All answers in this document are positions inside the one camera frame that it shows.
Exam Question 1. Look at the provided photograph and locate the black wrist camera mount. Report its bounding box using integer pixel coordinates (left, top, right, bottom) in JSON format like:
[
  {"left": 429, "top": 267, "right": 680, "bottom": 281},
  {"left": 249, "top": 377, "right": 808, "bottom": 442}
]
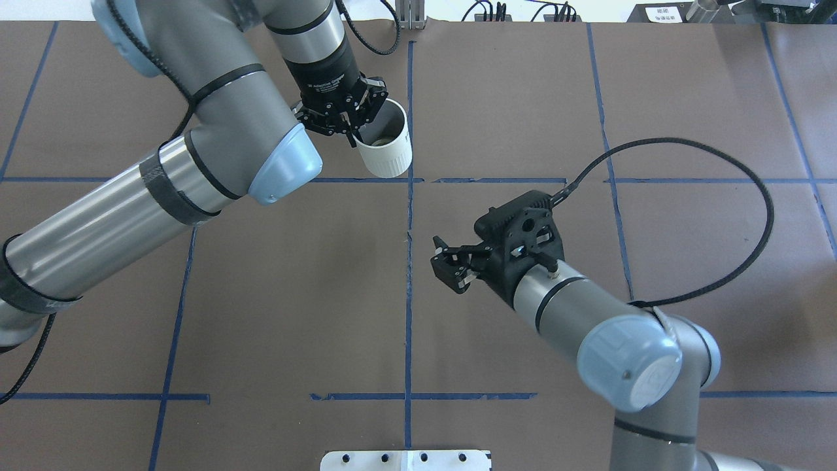
[{"left": 475, "top": 190, "right": 563, "bottom": 275}]

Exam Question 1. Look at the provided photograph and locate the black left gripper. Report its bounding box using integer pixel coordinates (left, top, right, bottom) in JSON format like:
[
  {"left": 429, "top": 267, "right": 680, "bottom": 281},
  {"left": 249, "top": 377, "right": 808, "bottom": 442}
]
[{"left": 285, "top": 44, "right": 388, "bottom": 148}]

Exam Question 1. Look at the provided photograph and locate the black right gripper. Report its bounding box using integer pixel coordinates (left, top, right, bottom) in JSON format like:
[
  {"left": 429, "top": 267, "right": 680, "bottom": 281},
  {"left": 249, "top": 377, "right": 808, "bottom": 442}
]
[{"left": 430, "top": 222, "right": 521, "bottom": 308}]

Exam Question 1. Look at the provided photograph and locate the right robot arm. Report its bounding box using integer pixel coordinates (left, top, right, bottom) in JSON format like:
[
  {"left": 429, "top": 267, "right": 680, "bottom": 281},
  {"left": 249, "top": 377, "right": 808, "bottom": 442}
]
[{"left": 431, "top": 217, "right": 783, "bottom": 470}]

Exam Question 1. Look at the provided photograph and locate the white ribbed HOME mug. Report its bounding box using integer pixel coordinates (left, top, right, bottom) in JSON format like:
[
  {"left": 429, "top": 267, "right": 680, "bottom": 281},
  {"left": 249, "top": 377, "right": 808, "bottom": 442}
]
[{"left": 356, "top": 98, "right": 413, "bottom": 179}]

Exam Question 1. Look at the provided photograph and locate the black box with label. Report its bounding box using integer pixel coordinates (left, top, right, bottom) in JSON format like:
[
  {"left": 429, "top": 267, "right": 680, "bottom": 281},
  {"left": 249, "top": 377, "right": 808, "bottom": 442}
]
[{"left": 626, "top": 2, "right": 692, "bottom": 24}]

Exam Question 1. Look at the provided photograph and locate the black power strip right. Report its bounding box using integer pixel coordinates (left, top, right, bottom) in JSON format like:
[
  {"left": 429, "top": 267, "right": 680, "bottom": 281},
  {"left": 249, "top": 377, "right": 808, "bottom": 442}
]
[{"left": 530, "top": 1, "right": 582, "bottom": 23}]

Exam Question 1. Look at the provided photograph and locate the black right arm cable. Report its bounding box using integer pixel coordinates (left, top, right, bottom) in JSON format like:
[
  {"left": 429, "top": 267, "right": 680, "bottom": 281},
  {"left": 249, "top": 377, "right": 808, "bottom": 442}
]
[{"left": 551, "top": 137, "right": 775, "bottom": 309}]

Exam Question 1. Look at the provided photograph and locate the black power strip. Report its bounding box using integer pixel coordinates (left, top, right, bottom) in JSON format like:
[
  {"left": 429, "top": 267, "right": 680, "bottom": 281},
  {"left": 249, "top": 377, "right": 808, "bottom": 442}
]
[
  {"left": 530, "top": 1, "right": 582, "bottom": 23},
  {"left": 460, "top": 1, "right": 513, "bottom": 23}
]

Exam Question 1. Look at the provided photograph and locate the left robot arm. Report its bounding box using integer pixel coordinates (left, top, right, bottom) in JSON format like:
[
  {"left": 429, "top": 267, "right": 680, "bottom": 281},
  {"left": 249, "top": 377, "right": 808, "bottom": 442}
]
[{"left": 2, "top": 1, "right": 388, "bottom": 352}]

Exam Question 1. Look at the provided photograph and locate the black power strip left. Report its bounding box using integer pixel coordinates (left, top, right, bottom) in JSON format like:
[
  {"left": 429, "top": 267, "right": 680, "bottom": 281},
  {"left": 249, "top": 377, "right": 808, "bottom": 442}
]
[{"left": 460, "top": 1, "right": 513, "bottom": 23}]

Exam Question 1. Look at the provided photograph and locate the aluminium frame post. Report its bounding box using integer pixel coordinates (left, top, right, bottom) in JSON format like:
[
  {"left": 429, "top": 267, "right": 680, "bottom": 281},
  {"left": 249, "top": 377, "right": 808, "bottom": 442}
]
[{"left": 394, "top": 0, "right": 427, "bottom": 30}]

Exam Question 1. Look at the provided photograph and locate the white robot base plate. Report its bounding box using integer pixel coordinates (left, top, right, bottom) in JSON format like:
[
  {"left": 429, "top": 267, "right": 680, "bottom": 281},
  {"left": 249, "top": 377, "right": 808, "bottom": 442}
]
[{"left": 320, "top": 448, "right": 493, "bottom": 470}]

